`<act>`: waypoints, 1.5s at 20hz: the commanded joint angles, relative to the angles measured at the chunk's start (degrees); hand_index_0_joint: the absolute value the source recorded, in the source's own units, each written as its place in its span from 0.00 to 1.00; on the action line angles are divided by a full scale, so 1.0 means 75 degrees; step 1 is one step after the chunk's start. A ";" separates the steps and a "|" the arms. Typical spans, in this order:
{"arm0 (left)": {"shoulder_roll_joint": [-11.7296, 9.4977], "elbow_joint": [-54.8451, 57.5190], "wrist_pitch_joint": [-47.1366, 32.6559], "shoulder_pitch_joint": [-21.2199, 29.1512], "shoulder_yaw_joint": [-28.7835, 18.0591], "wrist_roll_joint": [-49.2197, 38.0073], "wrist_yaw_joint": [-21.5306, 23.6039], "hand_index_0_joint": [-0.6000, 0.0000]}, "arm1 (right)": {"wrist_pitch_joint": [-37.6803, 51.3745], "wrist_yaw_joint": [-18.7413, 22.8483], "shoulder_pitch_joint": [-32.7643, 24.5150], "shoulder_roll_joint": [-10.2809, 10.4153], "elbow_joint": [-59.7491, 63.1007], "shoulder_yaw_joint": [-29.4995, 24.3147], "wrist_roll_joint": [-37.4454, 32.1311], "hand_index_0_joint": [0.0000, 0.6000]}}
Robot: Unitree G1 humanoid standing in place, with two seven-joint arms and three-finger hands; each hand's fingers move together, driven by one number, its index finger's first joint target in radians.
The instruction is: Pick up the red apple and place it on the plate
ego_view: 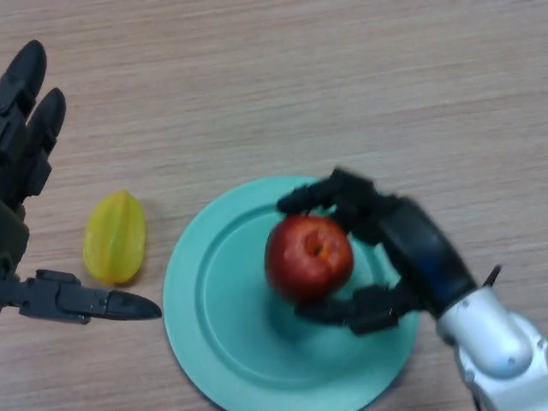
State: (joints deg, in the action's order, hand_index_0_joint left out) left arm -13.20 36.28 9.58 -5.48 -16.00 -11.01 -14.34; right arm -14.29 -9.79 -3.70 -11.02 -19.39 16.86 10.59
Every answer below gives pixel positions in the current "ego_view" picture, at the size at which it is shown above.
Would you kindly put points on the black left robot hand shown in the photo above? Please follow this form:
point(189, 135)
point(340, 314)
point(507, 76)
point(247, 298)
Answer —
point(21, 150)

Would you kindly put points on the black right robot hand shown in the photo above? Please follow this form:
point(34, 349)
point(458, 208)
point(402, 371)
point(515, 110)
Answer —
point(411, 252)

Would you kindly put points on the red apple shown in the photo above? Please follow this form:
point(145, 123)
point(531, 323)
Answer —
point(308, 261)

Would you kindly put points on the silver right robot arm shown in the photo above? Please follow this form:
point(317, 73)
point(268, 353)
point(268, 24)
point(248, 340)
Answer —
point(496, 338)

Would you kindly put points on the green round plate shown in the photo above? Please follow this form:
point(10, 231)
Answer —
point(222, 308)

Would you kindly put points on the yellow starfruit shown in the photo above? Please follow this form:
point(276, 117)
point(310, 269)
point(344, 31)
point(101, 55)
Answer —
point(114, 237)

